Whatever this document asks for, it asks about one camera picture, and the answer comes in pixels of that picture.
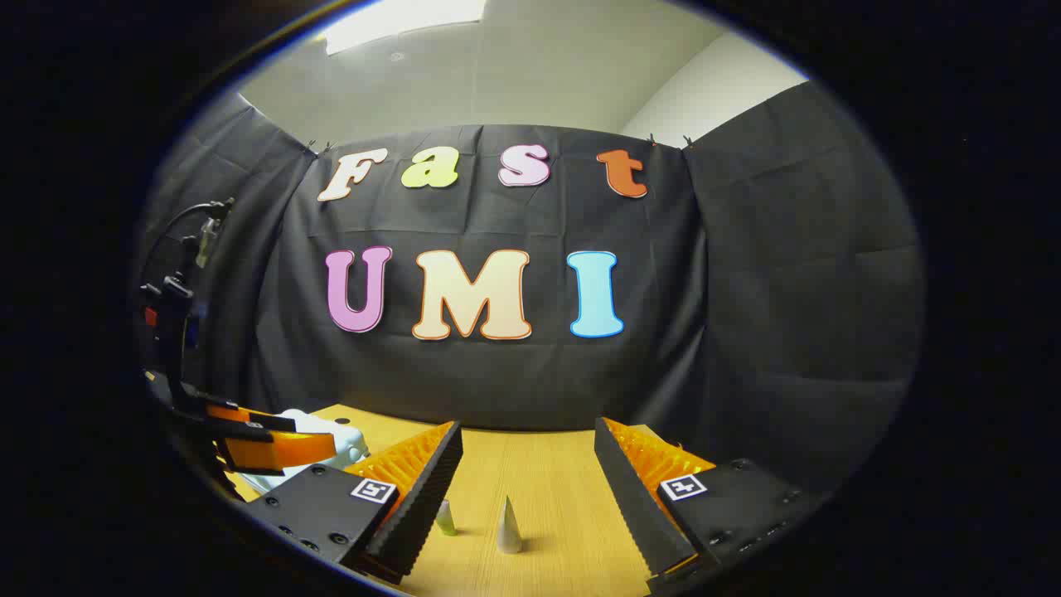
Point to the green-capped white tube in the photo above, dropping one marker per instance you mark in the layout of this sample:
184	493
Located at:
446	518

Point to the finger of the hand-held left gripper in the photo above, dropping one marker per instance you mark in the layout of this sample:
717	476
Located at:
249	414
282	452

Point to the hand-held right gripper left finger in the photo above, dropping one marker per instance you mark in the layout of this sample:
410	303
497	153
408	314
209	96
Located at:
423	506

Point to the white labelled cream tube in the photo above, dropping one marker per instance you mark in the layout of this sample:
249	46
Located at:
508	531

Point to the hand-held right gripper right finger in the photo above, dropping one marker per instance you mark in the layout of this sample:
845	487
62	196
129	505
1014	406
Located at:
634	506

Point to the light blue suitcase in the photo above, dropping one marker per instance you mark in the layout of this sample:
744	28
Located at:
348	444

